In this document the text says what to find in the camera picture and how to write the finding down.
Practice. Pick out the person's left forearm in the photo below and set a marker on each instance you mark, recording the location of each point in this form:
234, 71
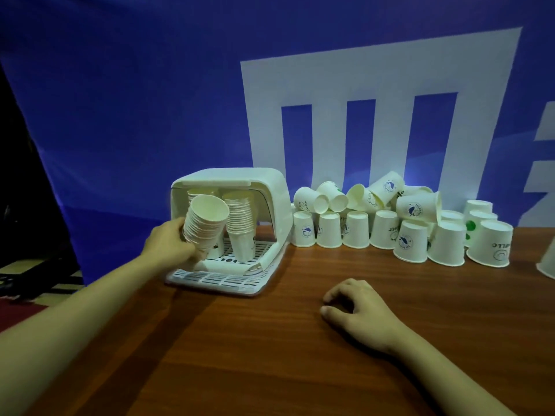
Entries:
65, 333

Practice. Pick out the white plastic storage box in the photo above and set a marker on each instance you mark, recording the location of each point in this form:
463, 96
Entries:
269, 186

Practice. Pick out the percent print white paper cup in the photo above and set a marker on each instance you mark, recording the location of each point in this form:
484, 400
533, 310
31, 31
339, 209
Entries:
242, 246

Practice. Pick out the white slotted drain tray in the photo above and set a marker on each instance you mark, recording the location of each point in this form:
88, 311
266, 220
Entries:
225, 281

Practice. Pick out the pile of paper cups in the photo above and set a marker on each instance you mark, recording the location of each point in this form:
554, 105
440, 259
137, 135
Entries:
446, 246

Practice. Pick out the nested stack of paper cups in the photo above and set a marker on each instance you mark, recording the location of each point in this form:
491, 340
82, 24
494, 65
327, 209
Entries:
238, 212
206, 216
199, 192

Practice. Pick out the person's right forearm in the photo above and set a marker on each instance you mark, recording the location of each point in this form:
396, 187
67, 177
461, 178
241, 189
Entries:
451, 385

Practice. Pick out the person's right hand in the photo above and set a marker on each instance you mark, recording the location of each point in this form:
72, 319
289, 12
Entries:
368, 320

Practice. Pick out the brown wooden table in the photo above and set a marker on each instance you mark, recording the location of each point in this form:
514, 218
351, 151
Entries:
282, 363

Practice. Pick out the black white striped mat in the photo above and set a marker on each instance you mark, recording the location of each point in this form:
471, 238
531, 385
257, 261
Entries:
47, 283

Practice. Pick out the blue white backdrop banner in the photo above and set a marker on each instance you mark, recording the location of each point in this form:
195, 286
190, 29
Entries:
108, 103

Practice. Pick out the panda print white paper cup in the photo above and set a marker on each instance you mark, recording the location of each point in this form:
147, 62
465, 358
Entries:
217, 249

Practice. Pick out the person's left hand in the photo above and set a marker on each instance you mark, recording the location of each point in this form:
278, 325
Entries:
169, 246

